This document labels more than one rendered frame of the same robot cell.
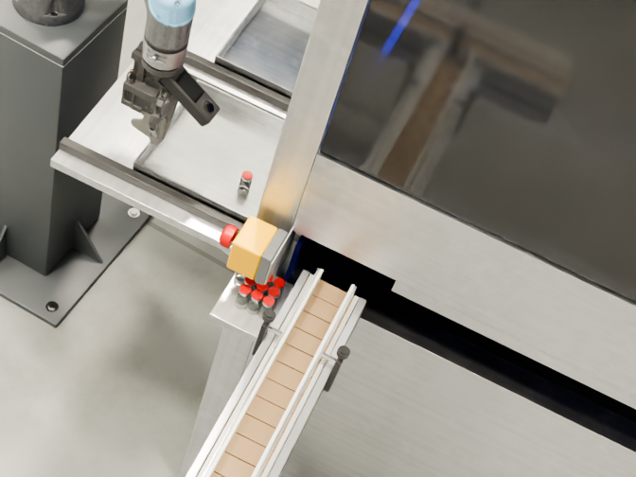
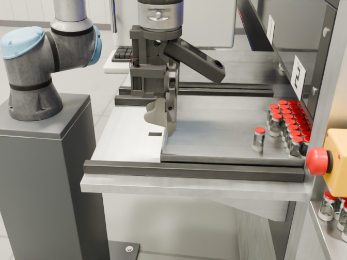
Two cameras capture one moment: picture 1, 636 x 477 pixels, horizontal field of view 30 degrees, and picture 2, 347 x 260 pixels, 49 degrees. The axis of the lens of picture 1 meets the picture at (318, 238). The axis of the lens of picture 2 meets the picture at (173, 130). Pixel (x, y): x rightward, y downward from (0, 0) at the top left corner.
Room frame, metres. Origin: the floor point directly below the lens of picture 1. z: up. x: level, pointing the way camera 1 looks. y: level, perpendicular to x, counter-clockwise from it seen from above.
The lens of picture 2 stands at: (0.82, 0.37, 1.31)
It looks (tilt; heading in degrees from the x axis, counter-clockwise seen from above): 30 degrees down; 356
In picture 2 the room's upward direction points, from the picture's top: straight up
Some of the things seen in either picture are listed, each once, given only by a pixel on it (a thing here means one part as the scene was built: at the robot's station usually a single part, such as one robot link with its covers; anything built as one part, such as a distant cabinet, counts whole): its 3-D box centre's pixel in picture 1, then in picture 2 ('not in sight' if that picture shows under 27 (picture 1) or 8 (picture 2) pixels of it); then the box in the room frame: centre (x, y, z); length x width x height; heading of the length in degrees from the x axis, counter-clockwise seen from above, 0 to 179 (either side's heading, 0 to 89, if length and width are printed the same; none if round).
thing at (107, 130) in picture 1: (247, 104); (210, 104); (1.69, 0.23, 0.87); 0.70 x 0.48 x 0.02; 173
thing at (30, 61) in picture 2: not in sight; (28, 54); (1.85, 0.71, 0.96); 0.13 x 0.12 x 0.14; 118
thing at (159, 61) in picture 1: (164, 49); (160, 14); (1.45, 0.36, 1.15); 0.08 x 0.08 x 0.05
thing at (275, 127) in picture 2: not in sight; (275, 125); (1.51, 0.11, 0.90); 0.02 x 0.02 x 0.05
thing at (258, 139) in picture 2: (245, 183); (258, 140); (1.46, 0.16, 0.90); 0.02 x 0.02 x 0.04
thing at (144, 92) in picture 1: (154, 80); (157, 61); (1.46, 0.36, 1.07); 0.09 x 0.08 x 0.12; 83
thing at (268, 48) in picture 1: (314, 61); (233, 70); (1.85, 0.13, 0.90); 0.34 x 0.26 x 0.04; 83
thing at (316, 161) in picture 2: (232, 238); (321, 161); (1.25, 0.14, 0.99); 0.04 x 0.04 x 0.04; 83
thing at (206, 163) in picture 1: (245, 164); (245, 130); (1.51, 0.18, 0.90); 0.34 x 0.26 x 0.04; 83
